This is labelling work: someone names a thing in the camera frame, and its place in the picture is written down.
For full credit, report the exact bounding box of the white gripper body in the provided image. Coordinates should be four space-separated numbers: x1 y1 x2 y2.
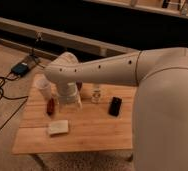
56 83 82 109

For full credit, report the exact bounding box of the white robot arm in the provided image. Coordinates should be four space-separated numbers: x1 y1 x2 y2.
44 47 188 171

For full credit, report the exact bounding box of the small brown bottle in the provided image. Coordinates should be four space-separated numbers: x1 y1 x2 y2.
47 98 55 115

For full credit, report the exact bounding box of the clear glass jar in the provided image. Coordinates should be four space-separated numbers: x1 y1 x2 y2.
91 84 101 104

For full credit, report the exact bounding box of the white sponge block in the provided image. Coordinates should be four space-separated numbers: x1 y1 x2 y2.
47 120 69 135

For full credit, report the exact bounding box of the wooden table board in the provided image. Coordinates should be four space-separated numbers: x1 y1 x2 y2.
12 84 136 154

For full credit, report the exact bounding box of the black rectangular device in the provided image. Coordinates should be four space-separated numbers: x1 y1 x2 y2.
108 97 122 116

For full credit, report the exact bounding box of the blue power adapter box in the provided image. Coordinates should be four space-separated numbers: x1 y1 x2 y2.
11 63 29 77

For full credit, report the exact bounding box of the long metal rail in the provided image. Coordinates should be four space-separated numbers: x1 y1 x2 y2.
0 17 136 56

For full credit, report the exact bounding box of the black floor cable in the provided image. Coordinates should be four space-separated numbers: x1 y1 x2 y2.
0 75 29 145

